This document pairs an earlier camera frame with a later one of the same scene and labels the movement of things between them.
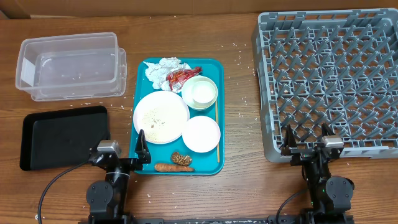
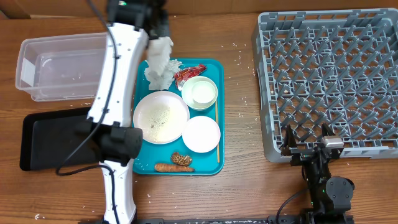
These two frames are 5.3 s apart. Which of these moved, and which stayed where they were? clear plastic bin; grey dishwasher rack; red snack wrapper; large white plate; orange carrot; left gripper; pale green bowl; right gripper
Moved: red snack wrapper; left gripper
Stayed: grey dishwasher rack; orange carrot; pale green bowl; right gripper; clear plastic bin; large white plate
